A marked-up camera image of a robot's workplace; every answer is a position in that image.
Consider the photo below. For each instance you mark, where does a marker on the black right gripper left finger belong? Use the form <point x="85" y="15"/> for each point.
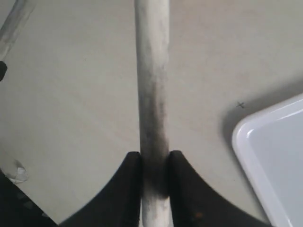
<point x="118" y="203"/>

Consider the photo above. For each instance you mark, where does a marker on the black table frame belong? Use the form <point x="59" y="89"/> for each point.
<point x="18" y="210"/>

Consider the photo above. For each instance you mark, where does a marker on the wooden drumstick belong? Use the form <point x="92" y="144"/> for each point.
<point x="152" y="51"/>
<point x="13" y="24"/>

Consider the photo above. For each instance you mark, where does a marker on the crumpled white tape piece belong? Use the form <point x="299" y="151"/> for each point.
<point x="19" y="174"/>

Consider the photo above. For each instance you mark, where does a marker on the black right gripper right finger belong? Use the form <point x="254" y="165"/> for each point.
<point x="195" y="204"/>

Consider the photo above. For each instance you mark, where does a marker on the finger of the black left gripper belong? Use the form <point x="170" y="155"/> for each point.
<point x="3" y="70"/>

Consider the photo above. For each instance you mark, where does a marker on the white plastic tray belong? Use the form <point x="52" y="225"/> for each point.
<point x="269" y="147"/>

